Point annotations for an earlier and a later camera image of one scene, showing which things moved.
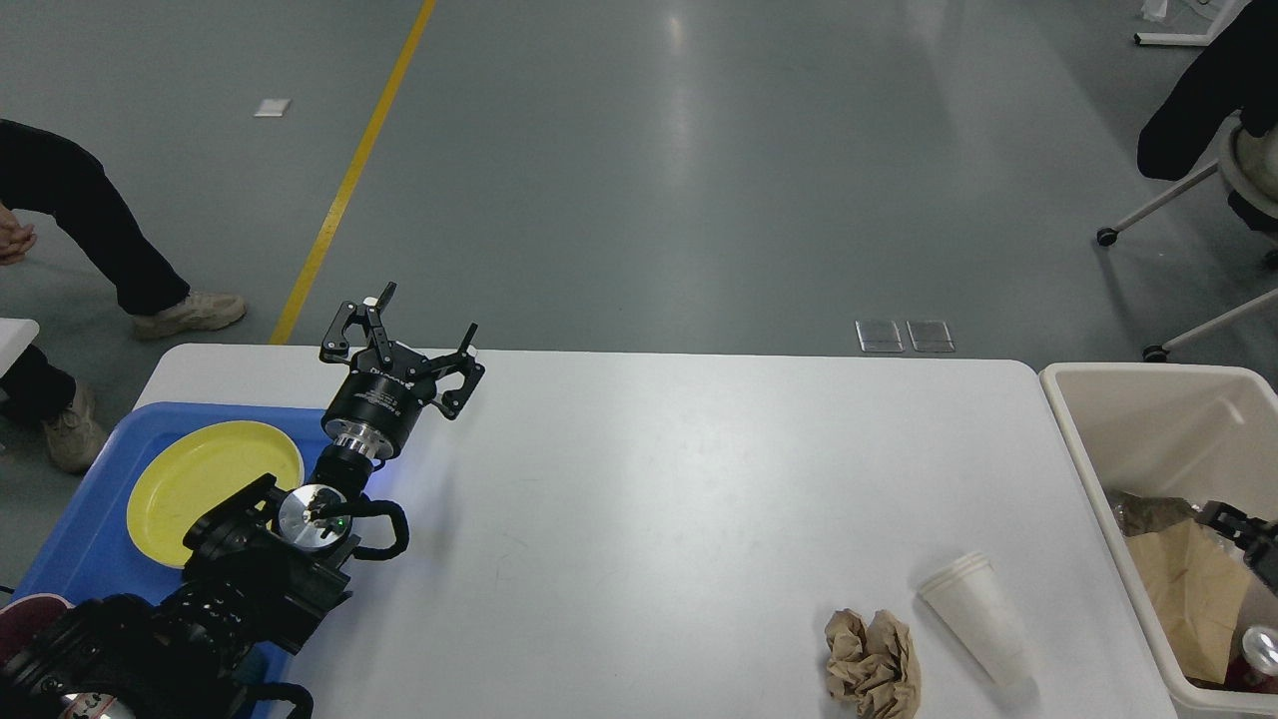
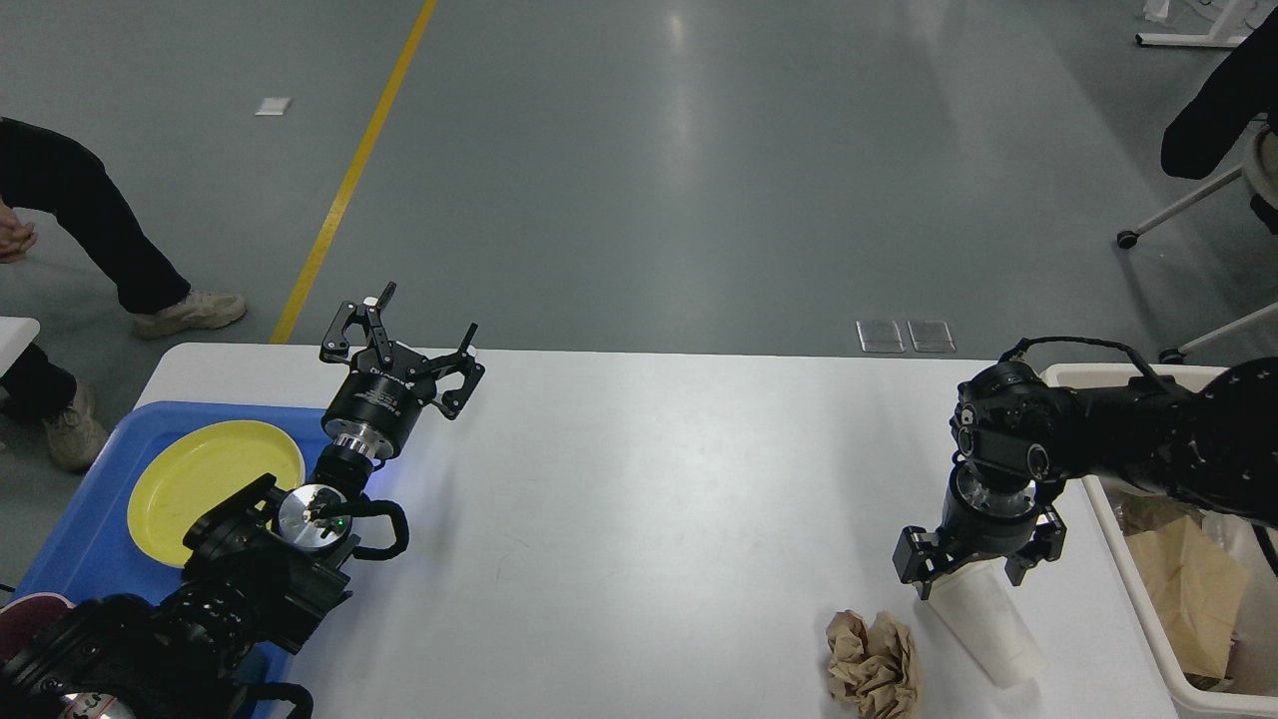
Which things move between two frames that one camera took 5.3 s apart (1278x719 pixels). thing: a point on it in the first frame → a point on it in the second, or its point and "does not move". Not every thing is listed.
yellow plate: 186,470 does not move
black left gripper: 376,403 does not move
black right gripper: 1260,544 → 986,514
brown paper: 876,667 does not move
